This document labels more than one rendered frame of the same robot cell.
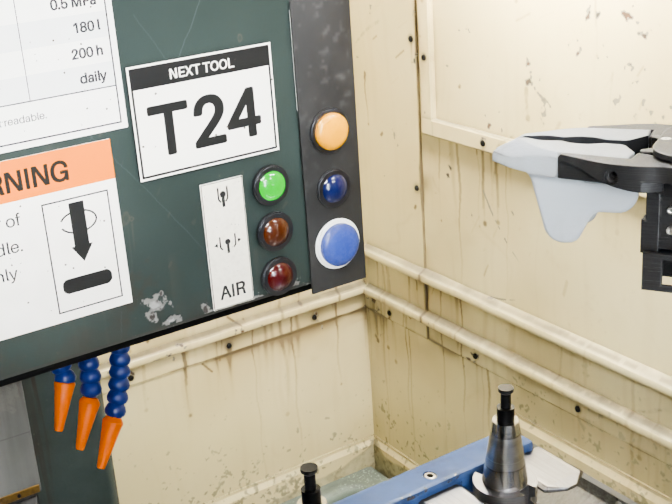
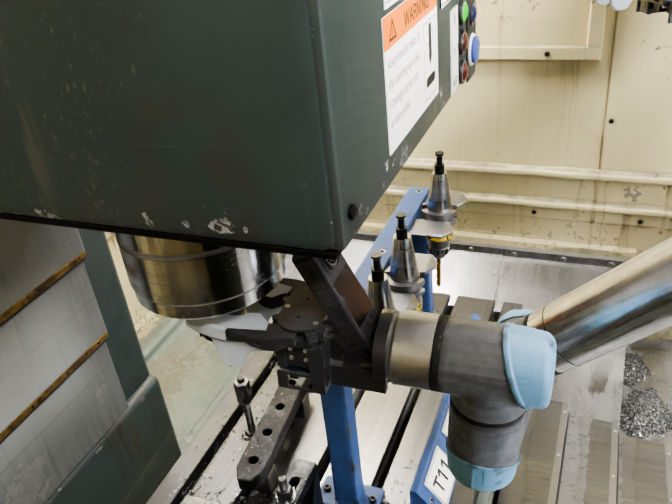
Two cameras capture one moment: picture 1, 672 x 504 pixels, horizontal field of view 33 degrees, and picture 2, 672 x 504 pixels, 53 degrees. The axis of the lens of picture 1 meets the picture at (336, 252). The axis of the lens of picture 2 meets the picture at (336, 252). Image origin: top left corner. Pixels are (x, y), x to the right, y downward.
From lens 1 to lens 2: 0.60 m
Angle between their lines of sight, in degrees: 31
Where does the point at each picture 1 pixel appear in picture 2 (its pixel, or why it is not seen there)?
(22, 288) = (419, 85)
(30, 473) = (100, 326)
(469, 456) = (409, 203)
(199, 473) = not seen: hidden behind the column
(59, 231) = (426, 43)
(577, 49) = not seen: outside the picture
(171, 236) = (444, 46)
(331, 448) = not seen: hidden behind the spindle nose
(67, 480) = (110, 327)
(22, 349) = (417, 128)
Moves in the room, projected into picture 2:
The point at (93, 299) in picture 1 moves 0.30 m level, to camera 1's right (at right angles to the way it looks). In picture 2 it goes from (431, 91) to (624, 22)
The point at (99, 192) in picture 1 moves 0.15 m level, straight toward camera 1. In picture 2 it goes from (433, 15) to (597, 28)
